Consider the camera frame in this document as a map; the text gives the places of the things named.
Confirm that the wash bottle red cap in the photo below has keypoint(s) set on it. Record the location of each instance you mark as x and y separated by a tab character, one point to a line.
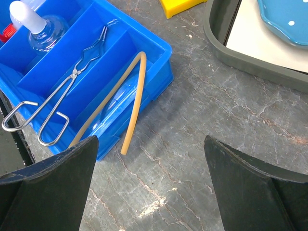
7	33

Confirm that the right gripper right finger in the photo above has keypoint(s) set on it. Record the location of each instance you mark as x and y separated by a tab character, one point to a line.
253	195

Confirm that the blue dotted plate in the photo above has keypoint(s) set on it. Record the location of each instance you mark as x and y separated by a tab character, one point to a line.
287	19

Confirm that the clear glass watch dish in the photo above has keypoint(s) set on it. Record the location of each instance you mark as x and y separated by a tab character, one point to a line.
127	89

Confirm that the white square plate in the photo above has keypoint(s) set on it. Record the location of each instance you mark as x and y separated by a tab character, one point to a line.
250	36

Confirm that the yellow test tube rack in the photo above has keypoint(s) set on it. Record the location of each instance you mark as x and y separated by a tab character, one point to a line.
174	7

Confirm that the glass flask white stopper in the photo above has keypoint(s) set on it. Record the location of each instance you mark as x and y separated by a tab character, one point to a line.
44	32

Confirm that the blue plastic organizer tray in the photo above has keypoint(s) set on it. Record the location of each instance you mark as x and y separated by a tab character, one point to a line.
27	76

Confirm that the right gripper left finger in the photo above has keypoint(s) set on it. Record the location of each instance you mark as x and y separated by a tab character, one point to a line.
49	195

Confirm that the dark green tray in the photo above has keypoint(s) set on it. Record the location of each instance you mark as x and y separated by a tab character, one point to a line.
217	23

